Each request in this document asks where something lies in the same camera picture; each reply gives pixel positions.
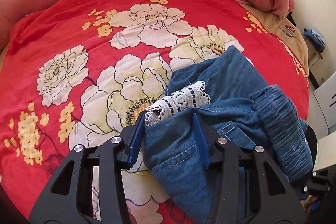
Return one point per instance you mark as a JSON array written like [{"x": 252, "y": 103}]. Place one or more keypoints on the folded blue clothes on stool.
[{"x": 316, "y": 38}]

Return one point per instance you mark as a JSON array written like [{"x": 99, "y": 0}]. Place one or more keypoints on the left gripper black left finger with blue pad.
[{"x": 87, "y": 186}]

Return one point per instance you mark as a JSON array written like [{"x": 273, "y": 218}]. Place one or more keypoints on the tan mattress cover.
[{"x": 283, "y": 29}]

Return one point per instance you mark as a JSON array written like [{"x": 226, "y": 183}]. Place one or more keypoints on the person's right hand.
[{"x": 308, "y": 203}]

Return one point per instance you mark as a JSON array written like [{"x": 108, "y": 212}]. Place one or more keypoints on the red floral bed sheet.
[{"x": 81, "y": 71}]

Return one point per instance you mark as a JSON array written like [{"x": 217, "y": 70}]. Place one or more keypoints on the blue denim pants lace trim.
[{"x": 231, "y": 96}]

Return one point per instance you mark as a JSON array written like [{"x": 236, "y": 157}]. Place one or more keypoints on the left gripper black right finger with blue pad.
[{"x": 250, "y": 187}]

